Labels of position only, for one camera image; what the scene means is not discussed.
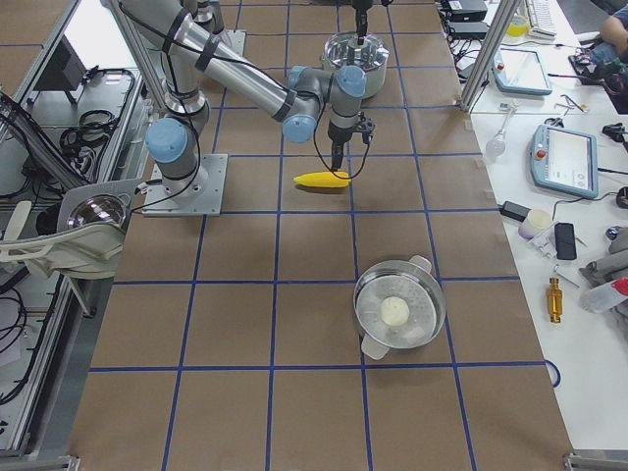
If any blue teach pendant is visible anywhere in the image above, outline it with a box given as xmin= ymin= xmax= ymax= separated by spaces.
xmin=529 ymin=125 xmax=599 ymax=199
xmin=493 ymin=47 xmax=552 ymax=96

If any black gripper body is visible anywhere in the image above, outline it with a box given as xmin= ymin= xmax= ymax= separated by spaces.
xmin=328 ymin=111 xmax=376 ymax=144
xmin=350 ymin=0 xmax=373 ymax=14

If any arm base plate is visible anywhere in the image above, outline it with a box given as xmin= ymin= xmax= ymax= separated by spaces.
xmin=141 ymin=154 xmax=229 ymax=217

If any pale green cooking pot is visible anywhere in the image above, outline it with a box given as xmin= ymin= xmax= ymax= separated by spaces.
xmin=322 ymin=63 xmax=388 ymax=99

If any aluminium frame post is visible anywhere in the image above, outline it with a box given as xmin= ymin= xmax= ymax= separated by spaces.
xmin=459 ymin=0 xmax=520 ymax=112

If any white steamed bun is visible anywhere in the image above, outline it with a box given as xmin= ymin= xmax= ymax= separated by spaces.
xmin=380 ymin=296 xmax=410 ymax=327

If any yellow corn cob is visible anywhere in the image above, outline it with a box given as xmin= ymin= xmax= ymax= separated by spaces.
xmin=293 ymin=171 xmax=351 ymax=188

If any steel steamer pot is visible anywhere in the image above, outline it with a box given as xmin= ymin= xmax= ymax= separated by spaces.
xmin=352 ymin=255 xmax=446 ymax=360

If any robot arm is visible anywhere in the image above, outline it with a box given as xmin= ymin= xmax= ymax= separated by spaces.
xmin=119 ymin=1 xmax=375 ymax=188

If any gold metal fitting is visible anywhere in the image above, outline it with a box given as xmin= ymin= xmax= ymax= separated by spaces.
xmin=546 ymin=277 xmax=563 ymax=324

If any black phone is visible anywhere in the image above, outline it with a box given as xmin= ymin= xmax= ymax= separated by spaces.
xmin=554 ymin=223 xmax=577 ymax=261

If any black power adapter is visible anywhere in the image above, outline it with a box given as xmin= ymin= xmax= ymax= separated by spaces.
xmin=498 ymin=200 xmax=531 ymax=223

